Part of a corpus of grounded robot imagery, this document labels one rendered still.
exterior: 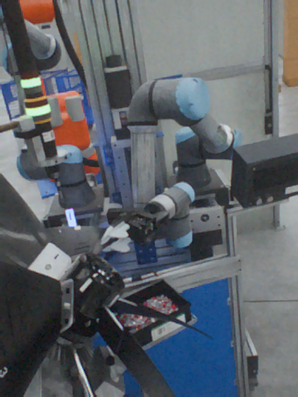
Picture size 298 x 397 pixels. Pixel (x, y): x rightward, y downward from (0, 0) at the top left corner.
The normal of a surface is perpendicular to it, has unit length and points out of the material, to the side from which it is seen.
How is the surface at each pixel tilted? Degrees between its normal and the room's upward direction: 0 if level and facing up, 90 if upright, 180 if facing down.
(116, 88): 90
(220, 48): 89
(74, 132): 90
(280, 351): 0
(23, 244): 52
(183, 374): 90
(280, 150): 15
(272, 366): 0
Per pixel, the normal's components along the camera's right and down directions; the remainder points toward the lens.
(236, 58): 0.25, 0.36
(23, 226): 0.46, -0.48
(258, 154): -0.07, -0.78
